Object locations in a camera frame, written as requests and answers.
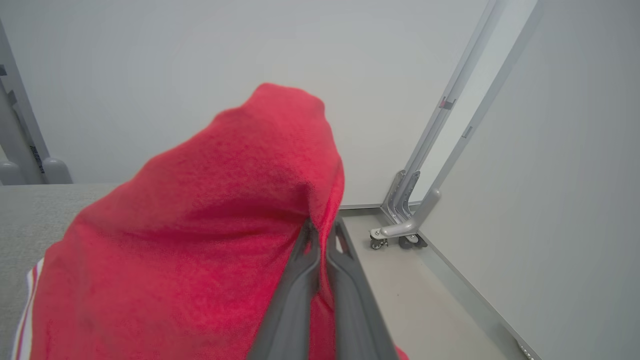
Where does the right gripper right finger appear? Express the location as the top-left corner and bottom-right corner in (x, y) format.
(326, 220), (399, 360)

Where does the red Bulls 23 jersey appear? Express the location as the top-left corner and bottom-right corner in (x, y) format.
(12, 82), (408, 360)

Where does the grey fabric sofa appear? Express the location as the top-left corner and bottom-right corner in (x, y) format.
(0, 182), (121, 360)

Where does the grey wheeled partition frame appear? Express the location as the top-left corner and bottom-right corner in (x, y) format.
(369, 0), (547, 251)

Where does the grey partition post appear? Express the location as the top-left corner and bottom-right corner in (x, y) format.
(0, 20), (74, 186)

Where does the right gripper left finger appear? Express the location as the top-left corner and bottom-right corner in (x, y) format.
(247, 219), (322, 360)

